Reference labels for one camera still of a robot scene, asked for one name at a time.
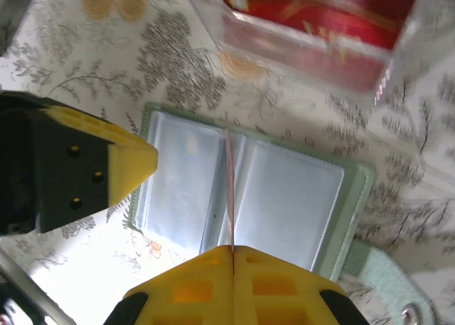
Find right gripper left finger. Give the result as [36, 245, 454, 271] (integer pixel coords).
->
[106, 245, 235, 325]

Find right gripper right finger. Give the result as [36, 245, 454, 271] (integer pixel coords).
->
[233, 245, 370, 325]

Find mint green card holder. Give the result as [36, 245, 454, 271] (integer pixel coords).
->
[129, 102, 437, 325]

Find floral table cover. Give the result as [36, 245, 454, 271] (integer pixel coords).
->
[0, 0, 455, 325]

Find long aluminium frame rail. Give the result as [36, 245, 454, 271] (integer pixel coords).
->
[0, 248, 70, 325]

